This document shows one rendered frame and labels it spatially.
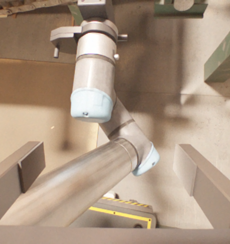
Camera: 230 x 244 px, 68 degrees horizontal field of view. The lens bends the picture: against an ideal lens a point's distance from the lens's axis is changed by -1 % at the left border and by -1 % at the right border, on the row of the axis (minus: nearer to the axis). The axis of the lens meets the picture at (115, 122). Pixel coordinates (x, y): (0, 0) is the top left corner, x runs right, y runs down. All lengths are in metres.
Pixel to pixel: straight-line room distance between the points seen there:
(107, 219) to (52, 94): 0.91
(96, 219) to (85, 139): 0.53
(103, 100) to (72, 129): 0.96
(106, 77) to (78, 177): 0.17
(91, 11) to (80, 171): 0.27
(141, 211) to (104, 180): 0.62
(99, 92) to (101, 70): 0.04
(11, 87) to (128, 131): 1.30
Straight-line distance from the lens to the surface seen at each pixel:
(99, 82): 0.30
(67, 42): 0.38
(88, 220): 0.93
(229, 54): 1.05
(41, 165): 0.17
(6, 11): 1.06
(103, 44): 0.33
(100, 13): 0.36
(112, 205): 0.89
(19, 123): 1.45
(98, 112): 0.29
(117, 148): 0.31
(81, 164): 0.26
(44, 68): 1.48
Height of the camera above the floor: 1.17
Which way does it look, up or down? 78 degrees down
